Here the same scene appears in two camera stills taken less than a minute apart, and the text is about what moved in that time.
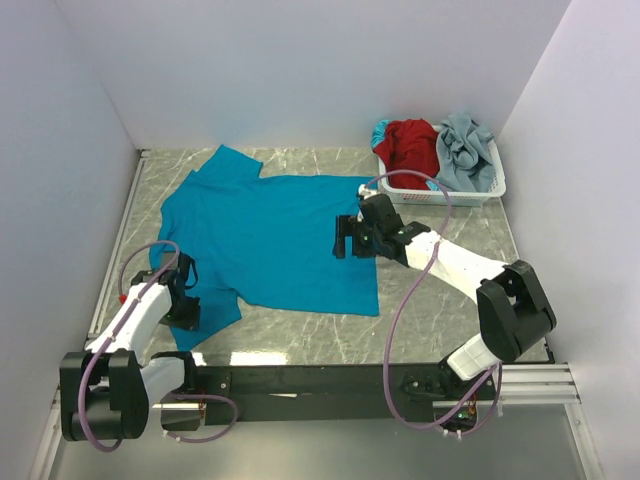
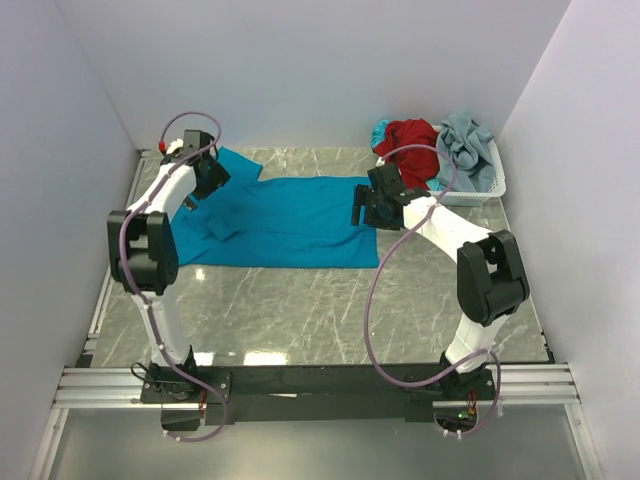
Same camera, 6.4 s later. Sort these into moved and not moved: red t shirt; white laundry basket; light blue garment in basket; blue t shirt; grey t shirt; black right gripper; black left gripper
Moved: black right gripper; blue t shirt; black left gripper
Not moved: red t shirt; grey t shirt; light blue garment in basket; white laundry basket
